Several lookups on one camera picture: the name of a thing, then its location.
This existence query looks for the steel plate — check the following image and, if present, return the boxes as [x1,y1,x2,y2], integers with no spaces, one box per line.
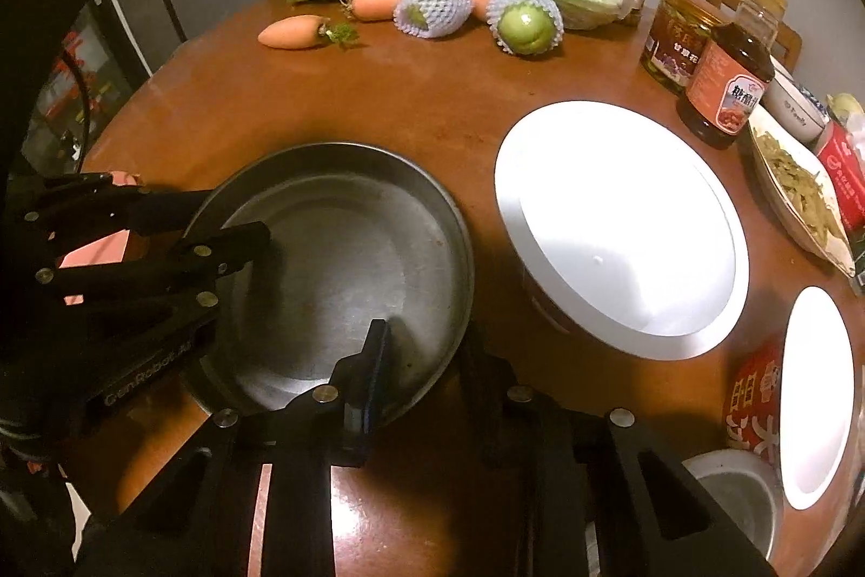
[185,142,475,422]

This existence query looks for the deep steel bowl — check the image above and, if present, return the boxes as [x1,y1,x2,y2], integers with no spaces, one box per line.
[683,448,783,561]

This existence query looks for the small red paper bowl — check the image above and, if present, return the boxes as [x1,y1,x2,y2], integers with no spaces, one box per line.
[723,287,855,511]

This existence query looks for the front carrot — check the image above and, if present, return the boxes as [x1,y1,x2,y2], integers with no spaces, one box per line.
[258,15,359,50]

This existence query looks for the large red paper bowl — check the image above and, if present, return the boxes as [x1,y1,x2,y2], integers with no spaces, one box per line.
[494,101,749,362]

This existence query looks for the middle carrot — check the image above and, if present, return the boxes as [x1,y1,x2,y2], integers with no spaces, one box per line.
[344,0,402,22]

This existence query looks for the left netted green fruit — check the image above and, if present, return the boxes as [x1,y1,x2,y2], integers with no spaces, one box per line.
[393,0,474,39]

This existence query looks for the netted green fruit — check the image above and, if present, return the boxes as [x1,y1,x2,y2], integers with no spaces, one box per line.
[393,0,474,39]
[487,0,564,57]

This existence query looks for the white dish of vegetables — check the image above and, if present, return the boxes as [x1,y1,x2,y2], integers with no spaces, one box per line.
[748,105,855,280]

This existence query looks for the right netted green fruit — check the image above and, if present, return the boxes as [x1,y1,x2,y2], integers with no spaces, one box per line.
[487,0,564,57]

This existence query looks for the dark sauce bottle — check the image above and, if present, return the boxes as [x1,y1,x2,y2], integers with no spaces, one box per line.
[677,21,774,149]

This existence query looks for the red tissue box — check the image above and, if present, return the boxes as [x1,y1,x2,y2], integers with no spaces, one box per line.
[815,120,865,233]

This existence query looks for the white ceramic bowl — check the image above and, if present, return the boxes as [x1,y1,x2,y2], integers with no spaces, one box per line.
[761,57,830,145]

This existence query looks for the glass jar gold lid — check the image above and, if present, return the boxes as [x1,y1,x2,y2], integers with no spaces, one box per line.
[641,0,727,94]

